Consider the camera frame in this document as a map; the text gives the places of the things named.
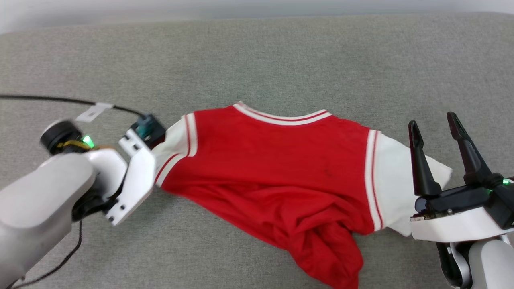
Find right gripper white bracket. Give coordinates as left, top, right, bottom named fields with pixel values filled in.
left=408, top=112, right=514, bottom=242

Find grey fabric sofa cushion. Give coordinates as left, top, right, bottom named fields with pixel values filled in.
left=0, top=12, right=514, bottom=289

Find black camera cable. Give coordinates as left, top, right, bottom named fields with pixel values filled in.
left=0, top=94, right=144, bottom=117

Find white cable label tag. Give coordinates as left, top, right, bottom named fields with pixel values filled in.
left=75, top=102, right=114, bottom=123

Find red white jersey shirt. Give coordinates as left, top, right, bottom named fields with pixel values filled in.
left=153, top=101, right=453, bottom=289

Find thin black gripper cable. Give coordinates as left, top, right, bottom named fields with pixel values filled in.
left=8, top=220, right=83, bottom=289

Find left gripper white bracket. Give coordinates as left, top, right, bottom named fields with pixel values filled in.
left=40, top=120, right=157, bottom=226

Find teal cable connector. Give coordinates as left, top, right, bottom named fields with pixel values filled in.
left=136, top=114, right=156, bottom=138

